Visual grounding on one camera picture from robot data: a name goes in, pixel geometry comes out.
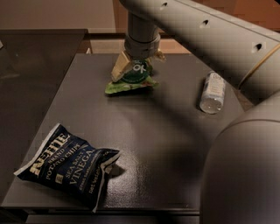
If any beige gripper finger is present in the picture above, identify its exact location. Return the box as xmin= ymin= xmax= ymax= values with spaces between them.
xmin=111 ymin=51 xmax=131 ymax=82
xmin=154 ymin=49 xmax=166 ymax=62

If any green rice chip bag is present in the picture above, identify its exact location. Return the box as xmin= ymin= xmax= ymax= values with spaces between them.
xmin=105 ymin=59 xmax=158 ymax=95

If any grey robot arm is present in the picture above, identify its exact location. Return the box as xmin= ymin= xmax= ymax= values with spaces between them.
xmin=119 ymin=0 xmax=280 ymax=224

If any blue Kettle chip bag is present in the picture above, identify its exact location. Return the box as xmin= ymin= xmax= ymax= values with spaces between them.
xmin=14 ymin=123 xmax=120 ymax=211

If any clear plastic water bottle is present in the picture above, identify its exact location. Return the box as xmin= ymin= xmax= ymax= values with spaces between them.
xmin=199 ymin=71 xmax=226 ymax=115

